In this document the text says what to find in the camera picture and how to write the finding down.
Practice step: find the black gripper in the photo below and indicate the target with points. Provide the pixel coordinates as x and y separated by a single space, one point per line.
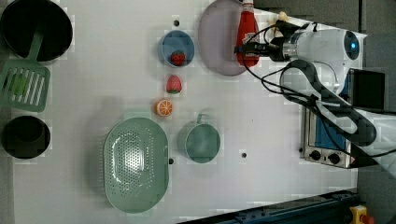
261 47

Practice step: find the red ketchup bottle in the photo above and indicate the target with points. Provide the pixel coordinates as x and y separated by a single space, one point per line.
246 29

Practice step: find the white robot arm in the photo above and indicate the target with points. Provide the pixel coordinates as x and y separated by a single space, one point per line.
316 66

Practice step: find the grey round plate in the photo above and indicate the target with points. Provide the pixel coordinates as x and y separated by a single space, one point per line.
217 33

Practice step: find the yellow banana peel toy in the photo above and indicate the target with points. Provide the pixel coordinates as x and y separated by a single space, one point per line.
282 16

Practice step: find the strawberry inside blue bowl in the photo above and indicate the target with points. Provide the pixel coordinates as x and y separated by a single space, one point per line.
178 58

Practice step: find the blue bowl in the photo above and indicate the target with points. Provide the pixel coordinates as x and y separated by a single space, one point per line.
175 41

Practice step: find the silver toaster oven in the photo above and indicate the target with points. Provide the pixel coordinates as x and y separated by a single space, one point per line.
322 144

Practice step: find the strawberry on table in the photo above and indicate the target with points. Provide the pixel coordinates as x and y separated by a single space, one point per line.
173 85

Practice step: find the green cup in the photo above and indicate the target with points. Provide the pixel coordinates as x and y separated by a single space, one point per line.
199 140

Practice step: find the orange slice toy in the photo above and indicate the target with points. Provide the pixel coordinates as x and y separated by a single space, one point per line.
163 108

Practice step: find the green perforated colander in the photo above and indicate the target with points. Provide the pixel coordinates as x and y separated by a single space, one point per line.
136 173

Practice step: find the yellow red clamp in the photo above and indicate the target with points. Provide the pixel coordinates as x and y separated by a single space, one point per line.
360 215

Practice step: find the green slotted spatula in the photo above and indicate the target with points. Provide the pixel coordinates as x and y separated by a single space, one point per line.
25 82

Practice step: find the large black pot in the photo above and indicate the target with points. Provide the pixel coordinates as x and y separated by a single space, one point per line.
21 19

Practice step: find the small black pot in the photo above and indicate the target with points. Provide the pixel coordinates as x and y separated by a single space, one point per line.
25 137

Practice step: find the blue metal rail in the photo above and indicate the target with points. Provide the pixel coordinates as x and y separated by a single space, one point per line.
329 208

